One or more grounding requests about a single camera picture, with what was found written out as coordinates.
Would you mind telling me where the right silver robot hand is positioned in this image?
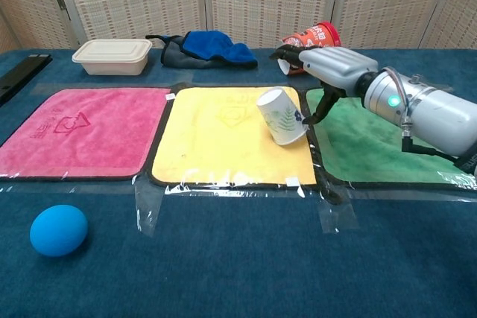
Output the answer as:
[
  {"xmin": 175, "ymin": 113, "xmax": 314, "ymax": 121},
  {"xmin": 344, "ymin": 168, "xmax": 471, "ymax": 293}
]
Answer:
[{"xmin": 269, "ymin": 44, "xmax": 380, "ymax": 125}]

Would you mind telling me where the white floral paper cup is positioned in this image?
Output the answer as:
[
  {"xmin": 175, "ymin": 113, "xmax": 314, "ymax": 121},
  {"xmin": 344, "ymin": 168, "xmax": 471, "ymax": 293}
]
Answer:
[{"xmin": 256, "ymin": 86, "xmax": 309, "ymax": 146}]

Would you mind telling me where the red instant noodle cup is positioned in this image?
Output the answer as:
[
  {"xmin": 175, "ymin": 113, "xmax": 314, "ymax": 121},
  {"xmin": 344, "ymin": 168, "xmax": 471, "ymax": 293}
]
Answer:
[{"xmin": 277, "ymin": 21, "xmax": 342, "ymax": 77}]

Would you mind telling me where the green towel mat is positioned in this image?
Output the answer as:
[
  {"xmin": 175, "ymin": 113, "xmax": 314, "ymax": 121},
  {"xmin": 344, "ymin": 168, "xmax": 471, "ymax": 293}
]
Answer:
[{"xmin": 305, "ymin": 87, "xmax": 477, "ymax": 191}]

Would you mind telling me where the blue and grey crumpled cloth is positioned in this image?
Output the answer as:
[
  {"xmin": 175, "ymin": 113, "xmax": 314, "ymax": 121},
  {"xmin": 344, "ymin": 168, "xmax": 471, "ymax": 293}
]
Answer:
[{"xmin": 145, "ymin": 30, "xmax": 259, "ymax": 71}]

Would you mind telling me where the yellow towel mat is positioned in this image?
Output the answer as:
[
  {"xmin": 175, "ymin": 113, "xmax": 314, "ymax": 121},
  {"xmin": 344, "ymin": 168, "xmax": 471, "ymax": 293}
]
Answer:
[{"xmin": 148, "ymin": 86, "xmax": 318, "ymax": 188}]

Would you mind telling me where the pink towel mat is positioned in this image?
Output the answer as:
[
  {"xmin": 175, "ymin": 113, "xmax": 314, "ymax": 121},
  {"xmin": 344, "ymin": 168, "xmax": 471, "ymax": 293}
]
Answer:
[{"xmin": 0, "ymin": 87, "xmax": 172, "ymax": 182}]

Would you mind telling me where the white woven folding screen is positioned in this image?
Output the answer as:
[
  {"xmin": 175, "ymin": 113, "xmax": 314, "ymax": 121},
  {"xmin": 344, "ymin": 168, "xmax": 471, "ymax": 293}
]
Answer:
[{"xmin": 0, "ymin": 0, "xmax": 477, "ymax": 52}]

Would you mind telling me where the beige lidded food container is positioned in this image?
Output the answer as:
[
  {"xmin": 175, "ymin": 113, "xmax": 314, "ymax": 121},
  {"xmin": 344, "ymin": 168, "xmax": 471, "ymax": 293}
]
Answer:
[{"xmin": 72, "ymin": 38, "xmax": 154, "ymax": 76}]

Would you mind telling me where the black flat bar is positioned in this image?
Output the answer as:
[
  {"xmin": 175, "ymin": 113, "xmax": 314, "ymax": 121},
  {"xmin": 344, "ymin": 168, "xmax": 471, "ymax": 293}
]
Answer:
[{"xmin": 0, "ymin": 54, "xmax": 53, "ymax": 106}]

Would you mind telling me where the blue foam ball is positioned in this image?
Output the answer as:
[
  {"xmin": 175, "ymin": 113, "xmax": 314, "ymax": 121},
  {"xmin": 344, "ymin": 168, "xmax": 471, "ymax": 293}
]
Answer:
[{"xmin": 29, "ymin": 204, "xmax": 89, "ymax": 258}]

